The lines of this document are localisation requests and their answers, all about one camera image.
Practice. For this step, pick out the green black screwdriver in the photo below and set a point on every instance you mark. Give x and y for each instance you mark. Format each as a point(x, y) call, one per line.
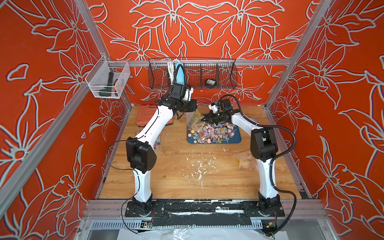
point(108, 90)

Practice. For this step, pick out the orange tool case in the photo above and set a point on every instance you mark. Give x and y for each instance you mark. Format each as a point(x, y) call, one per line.
point(148, 112)

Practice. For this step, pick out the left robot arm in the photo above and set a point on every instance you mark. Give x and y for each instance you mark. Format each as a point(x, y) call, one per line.
point(140, 149)

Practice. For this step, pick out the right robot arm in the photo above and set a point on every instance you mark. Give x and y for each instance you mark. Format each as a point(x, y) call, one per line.
point(263, 148)

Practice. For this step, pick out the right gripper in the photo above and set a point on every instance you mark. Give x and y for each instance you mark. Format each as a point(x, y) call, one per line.
point(214, 119)

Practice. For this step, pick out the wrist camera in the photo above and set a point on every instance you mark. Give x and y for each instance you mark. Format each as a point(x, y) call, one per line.
point(188, 94)
point(213, 108)

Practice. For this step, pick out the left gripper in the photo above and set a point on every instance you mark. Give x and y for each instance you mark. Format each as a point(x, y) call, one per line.
point(193, 104)

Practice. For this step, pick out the black wire basket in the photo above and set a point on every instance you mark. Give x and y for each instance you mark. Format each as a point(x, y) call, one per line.
point(161, 72)

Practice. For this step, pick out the light blue power bank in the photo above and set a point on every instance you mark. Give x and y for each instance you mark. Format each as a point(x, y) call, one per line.
point(180, 73)

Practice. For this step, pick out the clear acrylic box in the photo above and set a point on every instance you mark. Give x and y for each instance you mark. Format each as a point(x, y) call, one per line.
point(98, 77)

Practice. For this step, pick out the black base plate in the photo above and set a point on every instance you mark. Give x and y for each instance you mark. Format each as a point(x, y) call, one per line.
point(161, 207)

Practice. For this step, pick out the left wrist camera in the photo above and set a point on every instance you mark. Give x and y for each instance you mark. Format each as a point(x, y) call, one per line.
point(188, 94)

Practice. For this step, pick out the blue plastic tray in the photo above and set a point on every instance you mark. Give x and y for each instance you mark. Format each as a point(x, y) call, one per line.
point(213, 138)

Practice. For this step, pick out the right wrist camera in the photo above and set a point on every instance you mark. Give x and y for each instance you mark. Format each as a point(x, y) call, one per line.
point(213, 108)

